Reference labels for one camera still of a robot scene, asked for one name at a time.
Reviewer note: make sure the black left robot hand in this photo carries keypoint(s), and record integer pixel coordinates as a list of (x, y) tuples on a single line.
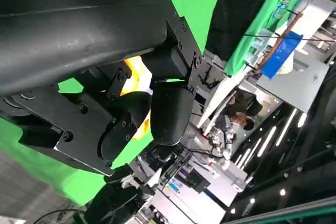
[(78, 37)]

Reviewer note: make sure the orange and white toy bread roll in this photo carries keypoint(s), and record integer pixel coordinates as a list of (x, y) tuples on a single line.
[(137, 79)]

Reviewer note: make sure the white board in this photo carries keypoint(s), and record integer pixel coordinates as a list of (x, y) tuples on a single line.
[(223, 93)]

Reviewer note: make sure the black curtain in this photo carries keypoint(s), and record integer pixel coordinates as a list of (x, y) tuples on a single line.
[(236, 11)]

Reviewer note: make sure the person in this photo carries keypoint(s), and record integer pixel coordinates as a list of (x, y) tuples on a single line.
[(246, 103)]

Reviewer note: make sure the green hanging cloth with print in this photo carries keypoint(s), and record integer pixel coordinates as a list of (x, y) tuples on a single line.
[(262, 24)]

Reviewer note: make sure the brown wooden pole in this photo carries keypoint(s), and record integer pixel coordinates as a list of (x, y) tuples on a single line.
[(278, 43)]

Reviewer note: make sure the blue panel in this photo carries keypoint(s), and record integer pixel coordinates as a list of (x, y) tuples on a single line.
[(281, 56)]

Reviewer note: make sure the grey cabinet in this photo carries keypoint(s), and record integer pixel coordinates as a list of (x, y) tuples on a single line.
[(307, 85)]

